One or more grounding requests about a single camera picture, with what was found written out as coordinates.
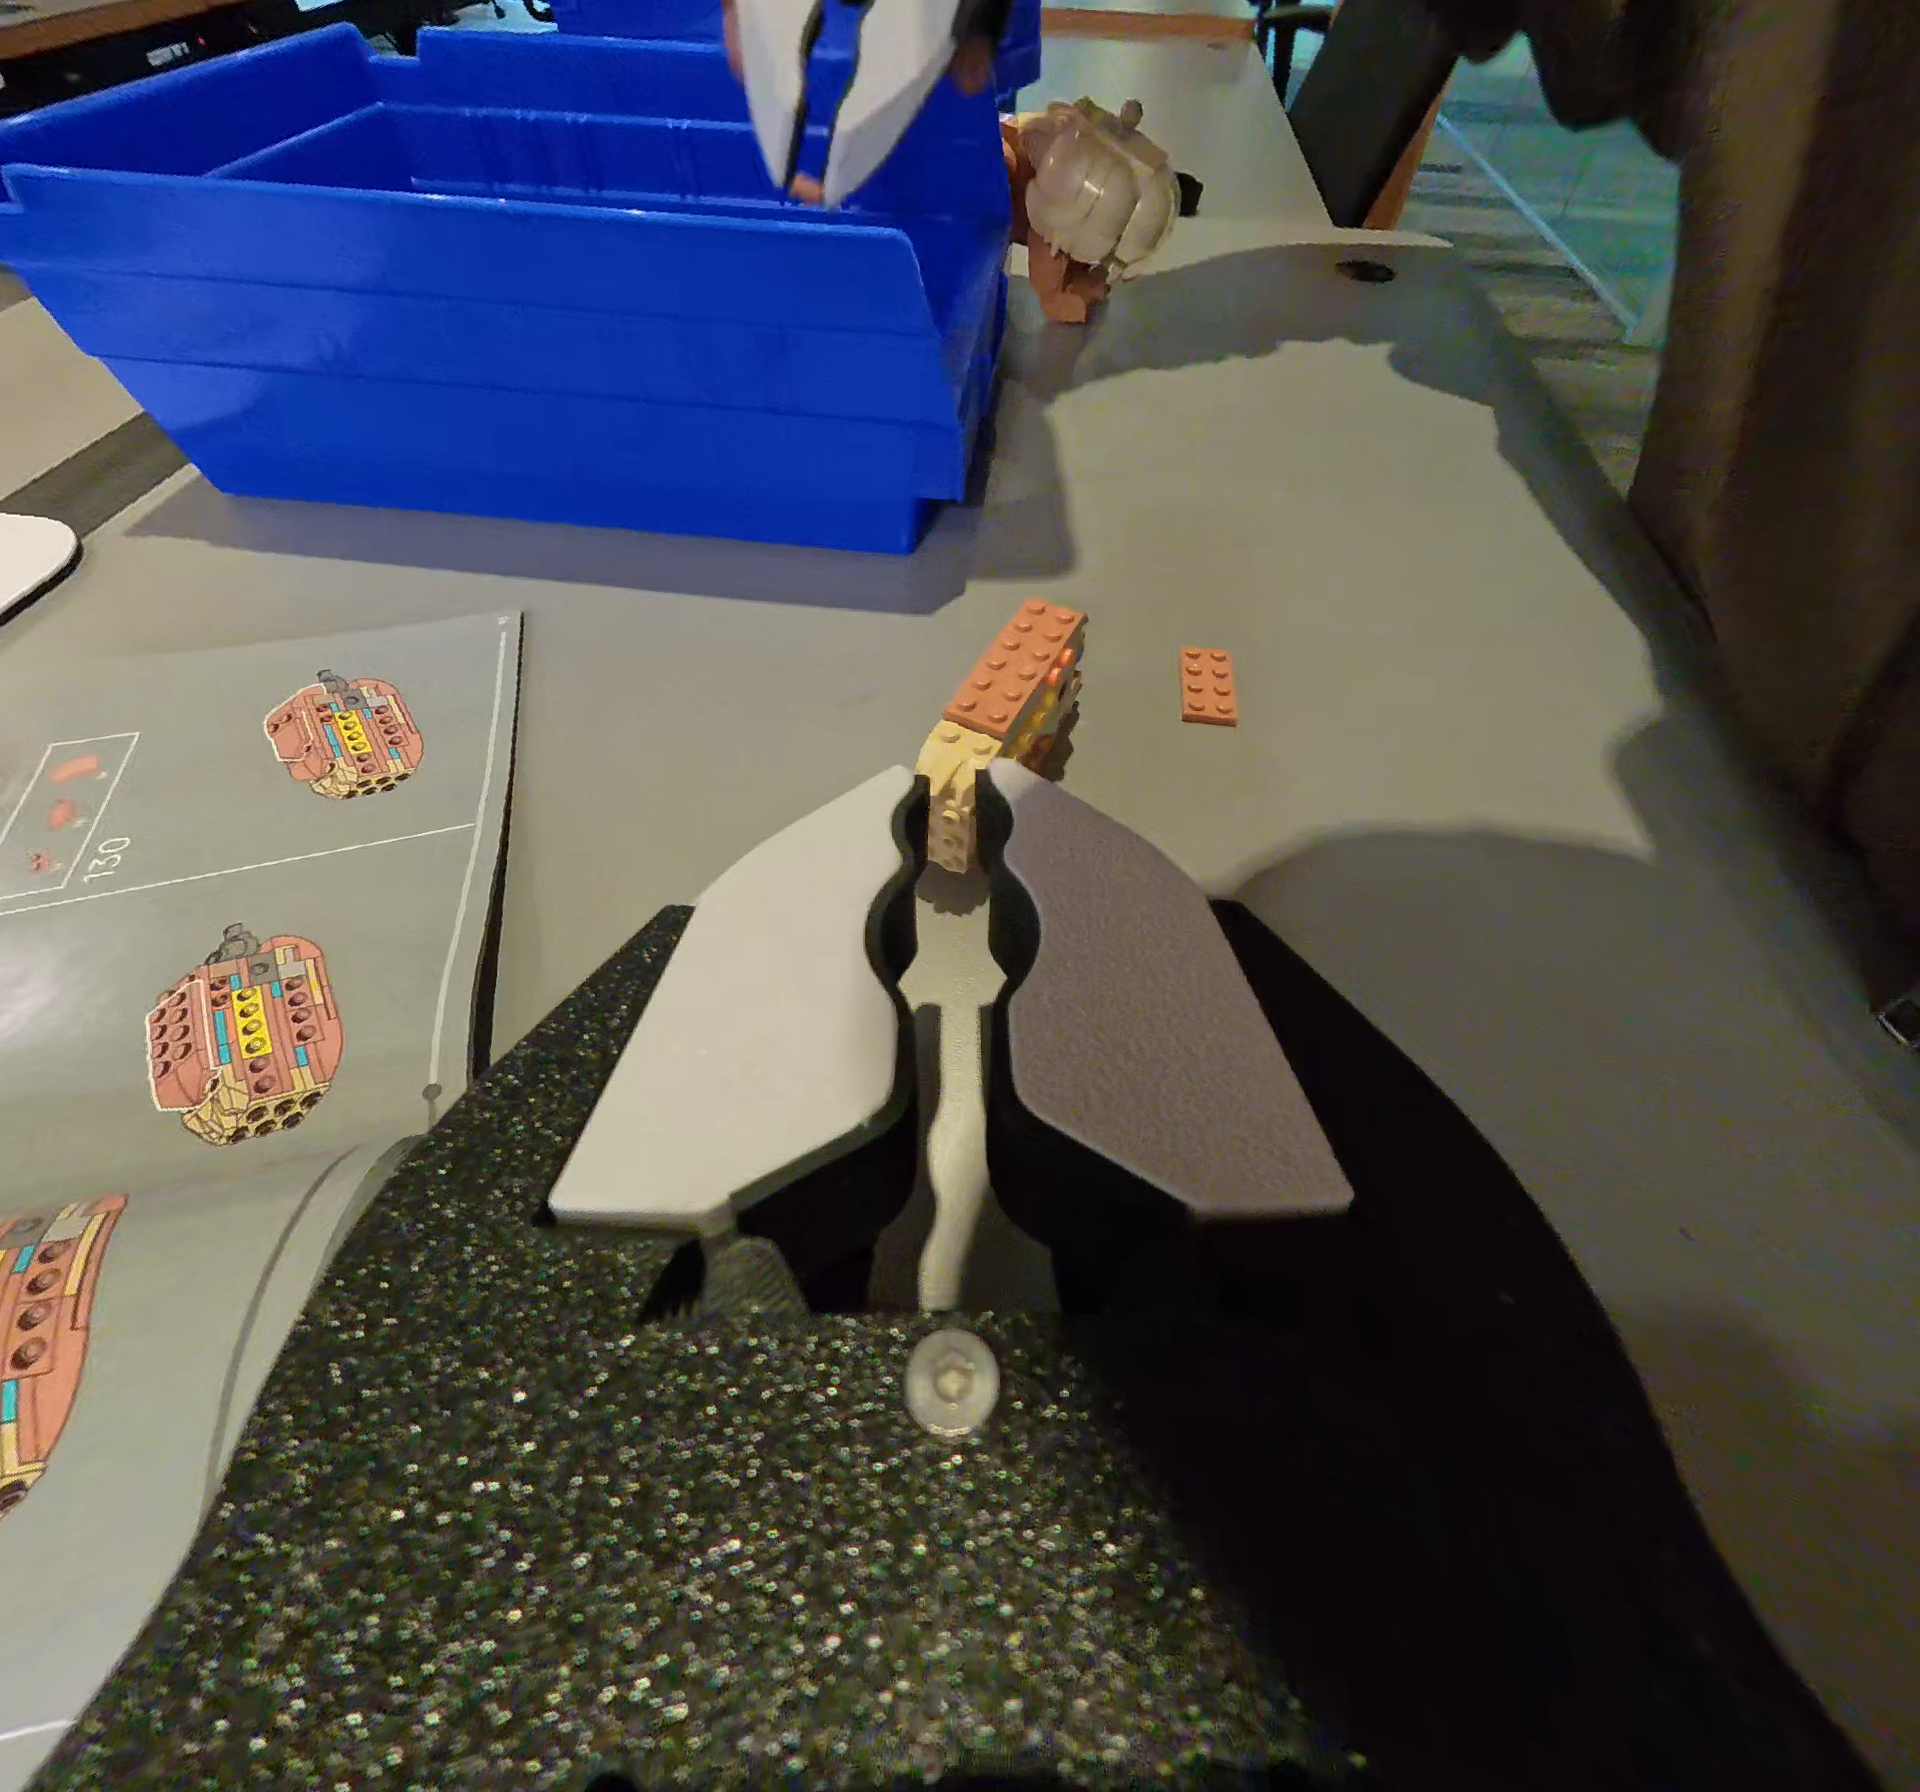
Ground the dark desk side panel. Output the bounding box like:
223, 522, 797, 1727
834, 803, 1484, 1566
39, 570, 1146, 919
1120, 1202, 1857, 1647
1289, 0, 1463, 233

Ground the brown tan toy brick assembly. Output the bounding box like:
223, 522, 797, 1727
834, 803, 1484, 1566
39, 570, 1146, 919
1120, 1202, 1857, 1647
919, 599, 1092, 876

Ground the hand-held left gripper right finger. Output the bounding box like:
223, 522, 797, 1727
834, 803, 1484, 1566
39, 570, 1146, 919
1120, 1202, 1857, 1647
978, 759, 1357, 1230

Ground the black office chair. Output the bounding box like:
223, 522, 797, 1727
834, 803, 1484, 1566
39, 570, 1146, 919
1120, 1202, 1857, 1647
1243, 0, 1339, 101

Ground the toy brick instruction booklet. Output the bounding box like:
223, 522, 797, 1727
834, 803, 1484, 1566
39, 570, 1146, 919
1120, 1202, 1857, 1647
0, 609, 527, 1750

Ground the tan toy brick model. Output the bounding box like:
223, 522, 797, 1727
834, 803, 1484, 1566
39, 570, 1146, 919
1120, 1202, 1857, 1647
999, 98, 1201, 324

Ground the blue plastic parts bin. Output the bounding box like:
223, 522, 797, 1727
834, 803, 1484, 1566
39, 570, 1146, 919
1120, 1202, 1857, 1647
0, 23, 1014, 556

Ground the person's brown jacket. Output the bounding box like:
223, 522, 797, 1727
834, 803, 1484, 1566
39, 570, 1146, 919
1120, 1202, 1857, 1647
1626, 98, 1920, 1060

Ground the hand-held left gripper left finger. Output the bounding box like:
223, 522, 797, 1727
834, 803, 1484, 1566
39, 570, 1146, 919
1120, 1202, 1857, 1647
546, 768, 925, 1239

